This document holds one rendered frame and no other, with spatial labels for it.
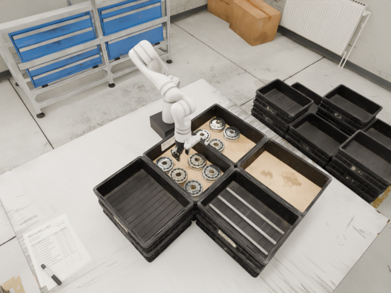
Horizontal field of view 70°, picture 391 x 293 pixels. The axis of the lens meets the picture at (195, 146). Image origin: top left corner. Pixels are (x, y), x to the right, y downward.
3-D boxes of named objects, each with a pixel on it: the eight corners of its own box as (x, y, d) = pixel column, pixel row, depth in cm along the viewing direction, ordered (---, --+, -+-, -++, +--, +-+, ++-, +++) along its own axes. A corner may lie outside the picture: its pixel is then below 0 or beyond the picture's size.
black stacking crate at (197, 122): (182, 139, 171) (182, 127, 162) (214, 116, 185) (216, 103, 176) (232, 178, 154) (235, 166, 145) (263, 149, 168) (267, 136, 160)
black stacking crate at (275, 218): (195, 214, 139) (195, 203, 131) (232, 179, 154) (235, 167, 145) (259, 273, 123) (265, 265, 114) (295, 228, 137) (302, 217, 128)
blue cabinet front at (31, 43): (34, 87, 272) (7, 32, 229) (102, 62, 303) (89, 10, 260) (35, 89, 270) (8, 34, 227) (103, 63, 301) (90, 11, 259)
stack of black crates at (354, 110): (304, 132, 272) (322, 96, 237) (322, 119, 285) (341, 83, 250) (340, 158, 253) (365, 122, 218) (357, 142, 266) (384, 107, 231)
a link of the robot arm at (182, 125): (177, 138, 120) (194, 129, 124) (177, 112, 108) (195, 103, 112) (168, 129, 123) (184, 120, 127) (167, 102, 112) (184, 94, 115)
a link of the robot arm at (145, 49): (142, 33, 118) (160, 57, 143) (125, 47, 119) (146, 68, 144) (155, 49, 116) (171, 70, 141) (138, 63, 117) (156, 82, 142)
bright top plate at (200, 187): (179, 188, 143) (179, 187, 143) (192, 176, 148) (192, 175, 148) (193, 200, 139) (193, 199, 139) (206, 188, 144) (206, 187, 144)
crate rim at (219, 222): (195, 204, 132) (195, 202, 130) (234, 168, 147) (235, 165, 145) (265, 267, 115) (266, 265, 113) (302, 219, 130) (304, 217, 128)
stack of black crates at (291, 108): (245, 127, 273) (255, 90, 239) (266, 114, 286) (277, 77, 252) (277, 152, 254) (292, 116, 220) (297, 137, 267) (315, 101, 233)
